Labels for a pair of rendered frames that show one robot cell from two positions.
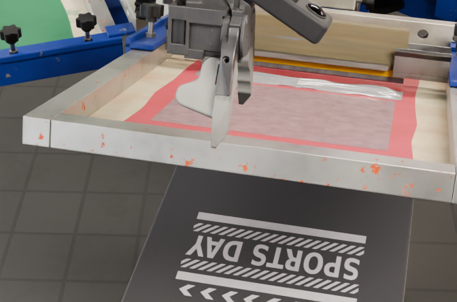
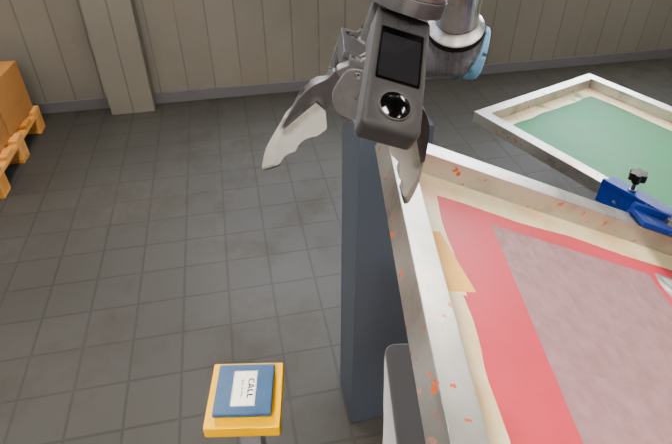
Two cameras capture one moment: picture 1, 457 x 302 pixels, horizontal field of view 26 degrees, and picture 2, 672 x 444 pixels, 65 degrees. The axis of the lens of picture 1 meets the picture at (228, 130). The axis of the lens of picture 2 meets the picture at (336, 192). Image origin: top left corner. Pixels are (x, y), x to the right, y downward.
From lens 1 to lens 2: 95 cm
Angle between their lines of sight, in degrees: 59
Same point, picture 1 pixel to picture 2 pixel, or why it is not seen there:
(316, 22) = (362, 108)
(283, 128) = (565, 332)
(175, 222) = not seen: hidden behind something
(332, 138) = (576, 382)
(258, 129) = (539, 306)
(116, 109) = (499, 205)
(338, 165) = (424, 346)
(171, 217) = not seen: hidden behind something
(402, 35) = not seen: outside the picture
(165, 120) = (500, 234)
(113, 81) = (530, 192)
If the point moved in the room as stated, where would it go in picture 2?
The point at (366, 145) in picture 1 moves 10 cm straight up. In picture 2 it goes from (582, 422) to (613, 361)
